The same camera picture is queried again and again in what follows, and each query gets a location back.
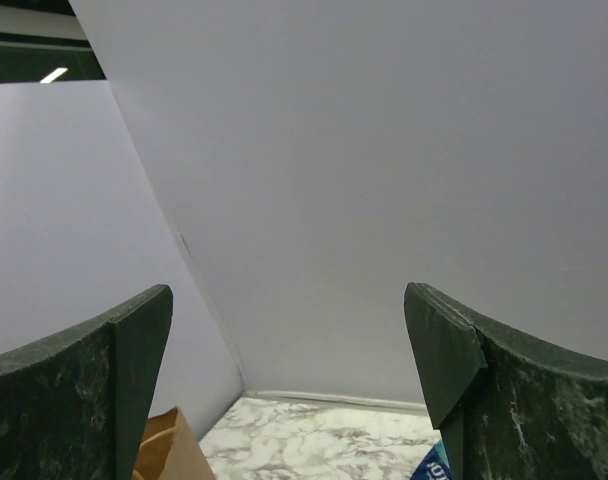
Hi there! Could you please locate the blue Burts chips bag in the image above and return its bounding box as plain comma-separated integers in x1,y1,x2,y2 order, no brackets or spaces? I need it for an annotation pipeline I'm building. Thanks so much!
410,441,453,480

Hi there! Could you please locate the brown paper bag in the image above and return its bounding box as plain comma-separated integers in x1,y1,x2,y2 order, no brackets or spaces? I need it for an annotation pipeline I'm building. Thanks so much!
131,407,215,480

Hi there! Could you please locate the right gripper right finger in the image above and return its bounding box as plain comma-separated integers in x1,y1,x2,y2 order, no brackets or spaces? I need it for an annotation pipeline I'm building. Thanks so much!
404,283,608,479

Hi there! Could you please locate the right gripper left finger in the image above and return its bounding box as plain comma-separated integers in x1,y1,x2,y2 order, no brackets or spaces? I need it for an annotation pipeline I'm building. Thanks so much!
0,284,173,479

